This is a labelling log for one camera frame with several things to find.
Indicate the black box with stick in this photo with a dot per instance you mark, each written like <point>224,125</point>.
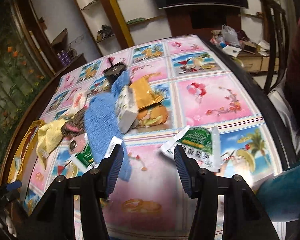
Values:
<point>114,71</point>

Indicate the dark wooden chair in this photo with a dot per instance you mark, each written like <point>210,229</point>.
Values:
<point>277,29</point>

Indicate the pink fluffy pad with badge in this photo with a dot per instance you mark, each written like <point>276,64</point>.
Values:
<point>78,144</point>

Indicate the colourful printed tablecloth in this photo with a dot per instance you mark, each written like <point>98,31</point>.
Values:
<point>198,89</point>

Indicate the blue fluffy towel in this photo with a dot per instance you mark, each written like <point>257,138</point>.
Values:
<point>100,121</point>

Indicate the figurine on shelf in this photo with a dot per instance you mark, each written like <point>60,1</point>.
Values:
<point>105,32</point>

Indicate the white foam box yellow tape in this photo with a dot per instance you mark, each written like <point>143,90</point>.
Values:
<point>24,151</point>

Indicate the green white snack packet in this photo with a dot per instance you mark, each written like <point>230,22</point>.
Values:
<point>199,143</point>

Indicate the floral tissue pack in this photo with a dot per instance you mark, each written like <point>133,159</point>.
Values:
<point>126,109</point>

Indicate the purple bottles on cabinet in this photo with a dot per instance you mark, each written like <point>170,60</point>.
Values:
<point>64,58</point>

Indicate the blue sleeve forearm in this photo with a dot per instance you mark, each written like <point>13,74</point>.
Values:
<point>280,195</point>

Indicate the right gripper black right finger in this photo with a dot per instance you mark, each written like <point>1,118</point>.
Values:
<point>243,216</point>

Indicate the yellow fluffy towel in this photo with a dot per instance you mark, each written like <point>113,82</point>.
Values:
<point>49,137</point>

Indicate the white plastic bag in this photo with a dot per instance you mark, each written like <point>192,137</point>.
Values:
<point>230,36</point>

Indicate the brown knitted glove pink cuff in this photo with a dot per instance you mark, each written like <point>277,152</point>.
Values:
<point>74,126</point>

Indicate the white cloth glove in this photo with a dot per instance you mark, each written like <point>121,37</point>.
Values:
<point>79,101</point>

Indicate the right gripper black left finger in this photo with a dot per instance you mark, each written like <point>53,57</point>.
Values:
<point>55,214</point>

